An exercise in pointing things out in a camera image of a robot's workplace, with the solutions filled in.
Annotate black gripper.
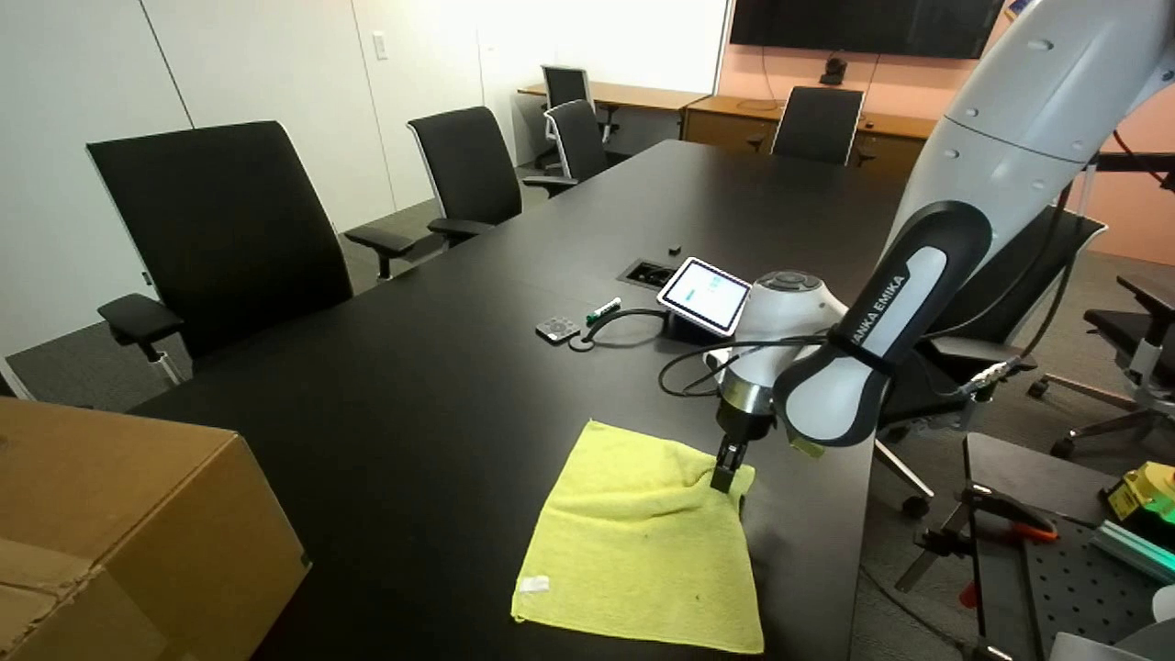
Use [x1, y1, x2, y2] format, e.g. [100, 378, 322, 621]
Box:
[710, 409, 770, 494]

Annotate yellow cloth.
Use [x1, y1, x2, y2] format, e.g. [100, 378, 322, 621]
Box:
[512, 423, 764, 654]

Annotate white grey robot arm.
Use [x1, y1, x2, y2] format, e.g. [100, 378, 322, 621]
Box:
[714, 0, 1175, 493]

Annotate white framed tablet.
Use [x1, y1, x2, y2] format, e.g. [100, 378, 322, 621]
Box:
[657, 257, 751, 339]

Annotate small black phone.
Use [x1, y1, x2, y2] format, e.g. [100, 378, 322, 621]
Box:
[537, 321, 580, 345]

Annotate black chair behind robot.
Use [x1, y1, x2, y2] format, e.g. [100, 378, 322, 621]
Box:
[877, 206, 1101, 516]

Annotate black chair at far end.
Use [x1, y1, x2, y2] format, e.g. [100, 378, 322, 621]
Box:
[770, 88, 862, 165]

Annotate wooden sideboard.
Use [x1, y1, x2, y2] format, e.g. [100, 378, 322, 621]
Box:
[513, 76, 943, 175]

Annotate far black office chair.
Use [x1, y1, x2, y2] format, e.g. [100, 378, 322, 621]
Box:
[545, 66, 615, 142]

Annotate yellow green box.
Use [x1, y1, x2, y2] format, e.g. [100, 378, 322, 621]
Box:
[1106, 459, 1175, 525]

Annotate black chair at right edge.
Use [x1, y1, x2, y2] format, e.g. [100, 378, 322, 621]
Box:
[1030, 277, 1175, 459]

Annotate large black office chair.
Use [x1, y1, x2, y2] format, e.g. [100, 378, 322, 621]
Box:
[90, 122, 353, 360]

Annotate brown cardboard box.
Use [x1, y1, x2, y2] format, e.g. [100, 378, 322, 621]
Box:
[0, 401, 309, 661]

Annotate black cable on table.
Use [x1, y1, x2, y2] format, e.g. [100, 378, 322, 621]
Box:
[566, 292, 740, 401]

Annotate red handled pliers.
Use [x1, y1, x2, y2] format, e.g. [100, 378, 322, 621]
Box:
[922, 481, 1058, 553]

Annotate black wall television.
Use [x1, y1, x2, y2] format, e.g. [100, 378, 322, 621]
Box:
[733, 0, 1004, 60]

